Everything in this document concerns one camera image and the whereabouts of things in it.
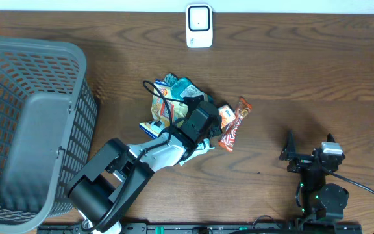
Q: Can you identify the white barcode scanner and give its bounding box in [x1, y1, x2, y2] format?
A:
[185, 3, 214, 49]

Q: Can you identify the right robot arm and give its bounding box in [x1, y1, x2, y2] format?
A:
[279, 131, 349, 230]

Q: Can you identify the grey plastic mesh basket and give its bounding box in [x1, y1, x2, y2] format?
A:
[0, 36, 98, 233]

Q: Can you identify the blue mouthwash bottle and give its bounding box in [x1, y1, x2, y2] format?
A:
[171, 77, 214, 103]

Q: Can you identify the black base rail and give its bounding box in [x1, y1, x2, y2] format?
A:
[36, 222, 363, 234]

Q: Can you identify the yellow snack chip bag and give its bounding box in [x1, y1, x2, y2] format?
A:
[139, 73, 188, 139]

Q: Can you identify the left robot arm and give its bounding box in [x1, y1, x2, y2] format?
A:
[64, 97, 222, 233]

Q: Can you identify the small orange snack pack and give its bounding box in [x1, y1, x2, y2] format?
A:
[218, 104, 236, 128]

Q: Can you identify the orange chocolate bar wrapper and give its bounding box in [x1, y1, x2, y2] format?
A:
[218, 97, 253, 153]

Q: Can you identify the mint green wipes pack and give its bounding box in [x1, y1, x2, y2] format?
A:
[179, 138, 215, 166]

